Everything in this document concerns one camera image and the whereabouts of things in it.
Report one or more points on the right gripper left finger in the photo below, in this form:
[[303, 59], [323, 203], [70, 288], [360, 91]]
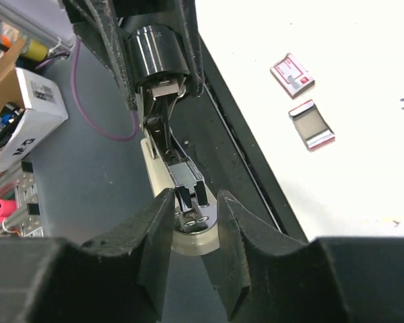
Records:
[[118, 276]]

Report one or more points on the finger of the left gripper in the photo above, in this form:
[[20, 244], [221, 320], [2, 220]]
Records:
[[192, 44], [96, 24]]

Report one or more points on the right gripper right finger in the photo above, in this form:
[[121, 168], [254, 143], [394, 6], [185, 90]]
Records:
[[263, 275]]

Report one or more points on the white cardboard box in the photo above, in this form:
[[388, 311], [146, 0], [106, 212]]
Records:
[[40, 98]]

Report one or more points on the red white staple box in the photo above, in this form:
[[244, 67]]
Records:
[[292, 76]]

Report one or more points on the open staple box tray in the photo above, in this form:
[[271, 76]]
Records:
[[311, 126]]

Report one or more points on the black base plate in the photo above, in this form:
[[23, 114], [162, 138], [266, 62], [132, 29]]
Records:
[[213, 131]]

